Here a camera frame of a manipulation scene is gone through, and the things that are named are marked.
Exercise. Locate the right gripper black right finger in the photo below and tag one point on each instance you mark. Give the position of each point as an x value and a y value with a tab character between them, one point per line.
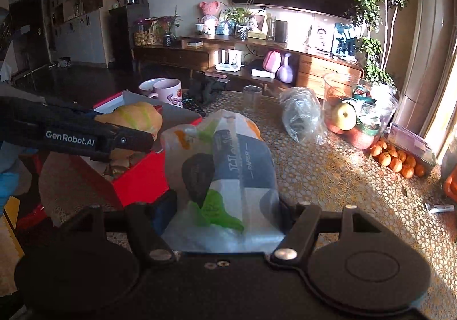
300	226

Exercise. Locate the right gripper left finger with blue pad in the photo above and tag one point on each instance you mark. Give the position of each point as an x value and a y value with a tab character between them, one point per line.
145	225

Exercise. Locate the silver foil snack packet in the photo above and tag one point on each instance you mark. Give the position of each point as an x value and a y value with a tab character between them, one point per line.
117	168

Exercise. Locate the left hand blue glove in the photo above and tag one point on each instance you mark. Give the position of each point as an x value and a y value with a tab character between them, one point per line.
9	158

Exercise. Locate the lace tablecloth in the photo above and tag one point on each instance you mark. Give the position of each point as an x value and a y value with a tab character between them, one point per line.
379	254

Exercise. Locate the red cardboard box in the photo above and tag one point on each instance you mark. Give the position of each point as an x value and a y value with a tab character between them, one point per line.
145	182

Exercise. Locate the red apple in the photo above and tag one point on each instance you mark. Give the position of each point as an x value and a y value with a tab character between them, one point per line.
361	138

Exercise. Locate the beige pig figurine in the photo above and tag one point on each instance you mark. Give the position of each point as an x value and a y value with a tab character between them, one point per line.
141	116

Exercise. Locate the clear bag dark contents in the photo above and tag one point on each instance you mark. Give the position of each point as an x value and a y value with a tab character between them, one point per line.
301	115

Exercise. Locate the pile of mandarins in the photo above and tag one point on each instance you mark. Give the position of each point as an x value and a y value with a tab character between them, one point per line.
399	161

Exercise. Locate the clear plastic fruit bin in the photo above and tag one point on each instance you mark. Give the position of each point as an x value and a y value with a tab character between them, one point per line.
375	104

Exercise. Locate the pink purple box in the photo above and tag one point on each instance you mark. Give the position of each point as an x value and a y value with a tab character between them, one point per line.
411	143

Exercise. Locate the black remote control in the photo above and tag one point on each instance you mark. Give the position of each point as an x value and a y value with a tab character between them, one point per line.
190	104

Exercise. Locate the pink mug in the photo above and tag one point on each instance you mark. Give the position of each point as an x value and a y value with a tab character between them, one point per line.
167	91

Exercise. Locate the white tube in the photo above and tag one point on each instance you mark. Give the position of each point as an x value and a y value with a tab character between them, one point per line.
439	208

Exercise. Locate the clear drinking glass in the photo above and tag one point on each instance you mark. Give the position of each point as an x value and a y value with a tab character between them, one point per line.
251	98

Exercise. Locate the black cloth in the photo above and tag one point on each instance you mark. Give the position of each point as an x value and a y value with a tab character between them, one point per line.
205	90

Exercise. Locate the wooden tv sideboard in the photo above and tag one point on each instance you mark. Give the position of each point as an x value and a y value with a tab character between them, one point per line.
308	67

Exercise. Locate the orange grey appliance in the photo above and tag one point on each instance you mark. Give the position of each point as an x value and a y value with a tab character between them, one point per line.
448	171

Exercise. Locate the pink plush toy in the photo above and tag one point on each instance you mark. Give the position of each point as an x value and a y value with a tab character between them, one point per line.
210	12

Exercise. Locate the potted tree plant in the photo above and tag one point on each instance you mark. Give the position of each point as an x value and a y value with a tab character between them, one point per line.
375	20

